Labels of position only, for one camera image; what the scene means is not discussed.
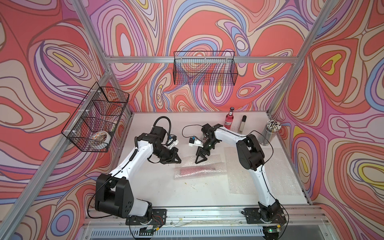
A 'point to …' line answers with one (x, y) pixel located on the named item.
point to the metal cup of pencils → (272, 126)
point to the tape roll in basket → (100, 140)
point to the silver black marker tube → (244, 119)
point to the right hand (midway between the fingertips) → (199, 160)
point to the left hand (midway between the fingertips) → (181, 161)
